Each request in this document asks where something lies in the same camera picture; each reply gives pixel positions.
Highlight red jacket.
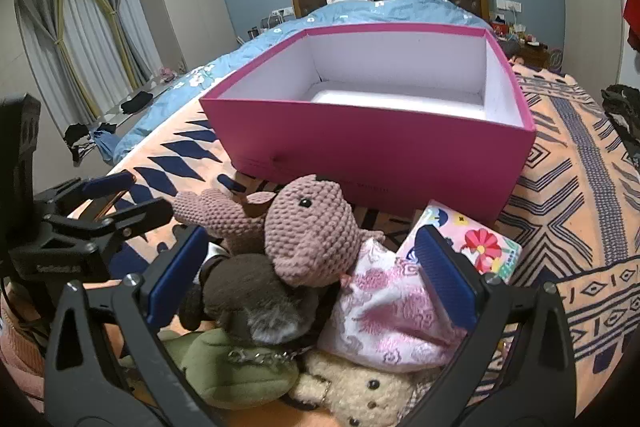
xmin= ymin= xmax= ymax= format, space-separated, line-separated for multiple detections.
xmin=622 ymin=0 xmax=640 ymax=50

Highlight blue jeans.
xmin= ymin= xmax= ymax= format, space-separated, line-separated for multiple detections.
xmin=92 ymin=129 xmax=121 ymax=165

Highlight green plush toy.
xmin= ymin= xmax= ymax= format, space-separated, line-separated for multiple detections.
xmin=160 ymin=327 xmax=301 ymax=410

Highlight pink storage box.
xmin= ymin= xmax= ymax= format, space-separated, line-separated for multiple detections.
xmin=199 ymin=23 xmax=538 ymax=225

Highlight pink brocade drawstring pouch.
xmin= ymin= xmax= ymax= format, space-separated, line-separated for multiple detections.
xmin=317 ymin=237 xmax=468 ymax=373

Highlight blue floral duvet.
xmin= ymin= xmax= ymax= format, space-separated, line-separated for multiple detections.
xmin=112 ymin=0 xmax=488 ymax=162

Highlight black and white garment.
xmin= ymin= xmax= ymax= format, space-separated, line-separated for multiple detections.
xmin=62 ymin=123 xmax=118 ymax=160

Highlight black clothing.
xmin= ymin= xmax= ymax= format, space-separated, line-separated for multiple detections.
xmin=120 ymin=91 xmax=153 ymax=114

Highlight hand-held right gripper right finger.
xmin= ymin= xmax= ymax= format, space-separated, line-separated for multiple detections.
xmin=400 ymin=224 xmax=578 ymax=427

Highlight brown grey teddy bear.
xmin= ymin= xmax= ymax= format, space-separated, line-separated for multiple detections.
xmin=180 ymin=252 xmax=321 ymax=353

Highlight wooden nightstand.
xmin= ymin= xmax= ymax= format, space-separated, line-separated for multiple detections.
xmin=510 ymin=42 xmax=566 ymax=72

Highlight dark clothes pile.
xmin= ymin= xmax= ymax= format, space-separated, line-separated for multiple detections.
xmin=600 ymin=83 xmax=640 ymax=152

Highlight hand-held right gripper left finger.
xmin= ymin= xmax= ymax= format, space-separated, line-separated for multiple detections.
xmin=44 ymin=224 xmax=221 ymax=427

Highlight white sheer curtain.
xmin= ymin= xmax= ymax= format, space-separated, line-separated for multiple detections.
xmin=50 ymin=0 xmax=136 ymax=108

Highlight pink crochet plush toy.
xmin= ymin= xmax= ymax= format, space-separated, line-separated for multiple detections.
xmin=172 ymin=174 xmax=386 ymax=288

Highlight person's left forearm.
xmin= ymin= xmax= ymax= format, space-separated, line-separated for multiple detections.
xmin=0 ymin=292 xmax=56 ymax=408

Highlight cream plush bear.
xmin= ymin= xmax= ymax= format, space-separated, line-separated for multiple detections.
xmin=287 ymin=349 xmax=436 ymax=427

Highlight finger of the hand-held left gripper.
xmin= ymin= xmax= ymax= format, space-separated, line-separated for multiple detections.
xmin=35 ymin=172 xmax=138 ymax=219
xmin=42 ymin=198 xmax=176 ymax=249

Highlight orange patterned blanket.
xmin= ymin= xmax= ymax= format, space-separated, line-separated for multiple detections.
xmin=65 ymin=72 xmax=640 ymax=427

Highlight floral tissue pack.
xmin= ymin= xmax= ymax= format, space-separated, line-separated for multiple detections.
xmin=397 ymin=201 xmax=523 ymax=285

